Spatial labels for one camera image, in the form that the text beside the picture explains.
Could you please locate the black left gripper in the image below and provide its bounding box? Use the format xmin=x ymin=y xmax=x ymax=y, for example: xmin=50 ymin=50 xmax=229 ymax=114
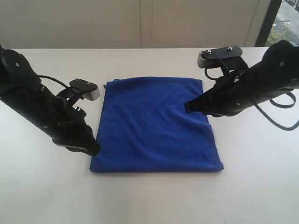
xmin=44 ymin=93 xmax=101 ymax=156

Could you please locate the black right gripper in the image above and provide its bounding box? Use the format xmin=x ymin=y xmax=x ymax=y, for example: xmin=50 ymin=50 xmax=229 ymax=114
xmin=185 ymin=70 xmax=262 ymax=117

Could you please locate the blue towel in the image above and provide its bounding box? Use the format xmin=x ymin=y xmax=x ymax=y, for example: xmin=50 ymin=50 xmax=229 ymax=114
xmin=90 ymin=77 xmax=224 ymax=173

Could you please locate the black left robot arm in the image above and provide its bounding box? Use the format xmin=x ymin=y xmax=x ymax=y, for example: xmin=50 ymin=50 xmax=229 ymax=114
xmin=0 ymin=48 xmax=101 ymax=156

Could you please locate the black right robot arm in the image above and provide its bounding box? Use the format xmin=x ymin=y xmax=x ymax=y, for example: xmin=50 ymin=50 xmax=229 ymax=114
xmin=184 ymin=41 xmax=299 ymax=117

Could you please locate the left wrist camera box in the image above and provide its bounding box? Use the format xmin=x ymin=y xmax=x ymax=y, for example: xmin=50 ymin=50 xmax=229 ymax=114
xmin=57 ymin=78 xmax=100 ymax=106

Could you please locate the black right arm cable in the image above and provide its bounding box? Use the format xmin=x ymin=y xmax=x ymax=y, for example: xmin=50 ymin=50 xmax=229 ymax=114
xmin=204 ymin=67 xmax=299 ymax=131

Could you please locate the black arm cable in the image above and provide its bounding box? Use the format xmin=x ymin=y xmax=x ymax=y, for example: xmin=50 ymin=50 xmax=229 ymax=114
xmin=38 ymin=75 xmax=71 ymax=89
xmin=204 ymin=67 xmax=299 ymax=131

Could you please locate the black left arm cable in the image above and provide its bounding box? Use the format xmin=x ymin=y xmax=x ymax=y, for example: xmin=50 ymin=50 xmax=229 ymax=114
xmin=38 ymin=75 xmax=71 ymax=89

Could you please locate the black window frame post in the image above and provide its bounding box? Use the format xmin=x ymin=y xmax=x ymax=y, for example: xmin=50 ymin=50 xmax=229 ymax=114
xmin=255 ymin=0 xmax=282 ymax=47

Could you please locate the beige wall panel partition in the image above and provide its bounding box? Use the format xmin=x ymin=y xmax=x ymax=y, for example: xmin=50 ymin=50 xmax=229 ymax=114
xmin=0 ymin=0 xmax=270 ymax=49

